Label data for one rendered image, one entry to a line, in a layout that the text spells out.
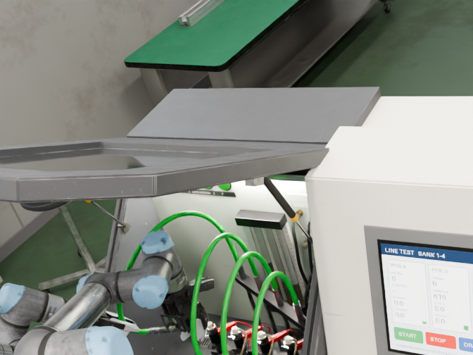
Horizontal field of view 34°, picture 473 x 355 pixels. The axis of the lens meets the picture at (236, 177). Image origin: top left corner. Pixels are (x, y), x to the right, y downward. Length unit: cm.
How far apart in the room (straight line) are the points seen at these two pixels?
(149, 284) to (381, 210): 55
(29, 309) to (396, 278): 88
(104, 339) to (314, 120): 91
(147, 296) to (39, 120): 335
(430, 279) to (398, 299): 10
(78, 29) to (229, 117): 311
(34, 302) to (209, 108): 77
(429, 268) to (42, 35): 371
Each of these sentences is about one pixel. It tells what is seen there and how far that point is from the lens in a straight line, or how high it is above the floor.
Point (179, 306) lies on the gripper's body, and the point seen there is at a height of 127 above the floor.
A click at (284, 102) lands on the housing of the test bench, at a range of 222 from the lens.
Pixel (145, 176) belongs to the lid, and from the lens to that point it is 127.
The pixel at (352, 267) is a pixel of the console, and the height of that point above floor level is 134.
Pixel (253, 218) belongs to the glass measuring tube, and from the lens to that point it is 215.
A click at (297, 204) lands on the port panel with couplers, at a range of 208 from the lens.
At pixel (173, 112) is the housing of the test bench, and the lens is 236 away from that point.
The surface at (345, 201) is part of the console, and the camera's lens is 175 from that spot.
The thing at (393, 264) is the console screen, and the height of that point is 136.
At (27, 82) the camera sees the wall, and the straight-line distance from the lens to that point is 500.
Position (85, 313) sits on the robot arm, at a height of 149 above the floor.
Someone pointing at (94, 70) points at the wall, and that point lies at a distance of 533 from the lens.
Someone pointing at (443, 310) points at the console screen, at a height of 127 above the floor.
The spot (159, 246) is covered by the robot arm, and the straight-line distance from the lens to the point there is 187.
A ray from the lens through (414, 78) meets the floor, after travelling 546.
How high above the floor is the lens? 250
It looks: 31 degrees down
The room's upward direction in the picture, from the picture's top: 18 degrees counter-clockwise
